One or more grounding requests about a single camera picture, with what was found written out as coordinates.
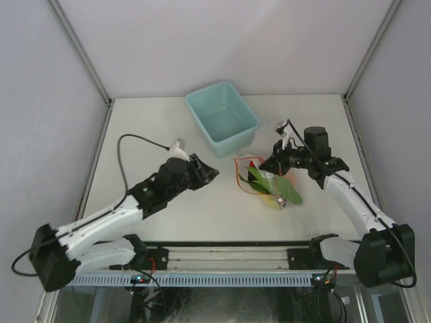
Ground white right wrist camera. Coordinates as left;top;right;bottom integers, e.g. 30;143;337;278
275;120;292;150

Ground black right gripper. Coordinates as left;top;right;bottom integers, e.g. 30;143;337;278
258;139;312;177

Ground orange fake fruit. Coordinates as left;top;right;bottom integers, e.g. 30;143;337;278
285;172;297;186

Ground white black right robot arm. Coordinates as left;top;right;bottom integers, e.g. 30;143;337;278
259;120;418;289

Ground slotted grey cable duct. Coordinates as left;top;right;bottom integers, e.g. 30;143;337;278
69;271;318;287

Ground black left camera cable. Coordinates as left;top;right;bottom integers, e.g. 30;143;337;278
11;134;172;277

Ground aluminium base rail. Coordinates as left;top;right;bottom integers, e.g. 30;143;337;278
90;245;416;272

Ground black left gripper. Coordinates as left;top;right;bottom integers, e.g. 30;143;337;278
166;153;219;201

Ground yellow fake banana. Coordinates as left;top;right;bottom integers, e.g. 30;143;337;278
261;195;286;211

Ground light blue plastic bin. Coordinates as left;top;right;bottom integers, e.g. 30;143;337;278
185;81;261;157

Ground green fake leafy vegetable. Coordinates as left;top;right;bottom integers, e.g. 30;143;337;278
236;166;303;207

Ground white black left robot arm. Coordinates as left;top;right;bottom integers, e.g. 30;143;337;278
28;154;219;292

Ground clear zip top bag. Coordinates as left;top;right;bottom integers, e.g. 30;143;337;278
233;155;303;211

